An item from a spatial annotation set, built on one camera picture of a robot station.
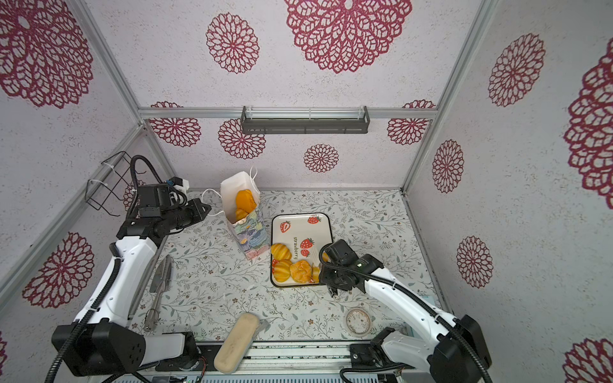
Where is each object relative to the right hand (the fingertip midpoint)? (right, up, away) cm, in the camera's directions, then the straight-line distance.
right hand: (322, 275), depth 80 cm
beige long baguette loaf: (-27, -19, -7) cm, 34 cm away
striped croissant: (-31, +20, +13) cm, 39 cm away
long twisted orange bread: (-30, +26, +15) cm, 42 cm away
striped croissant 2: (-15, +6, +13) cm, 21 cm away
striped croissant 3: (-14, -1, +9) cm, 17 cm away
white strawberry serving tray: (-6, +12, +24) cm, 27 cm away
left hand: (-37, +21, -2) cm, 43 cm away
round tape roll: (+12, -16, +2) cm, 21 cm away
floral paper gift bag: (-25, +14, +5) cm, 29 cm away
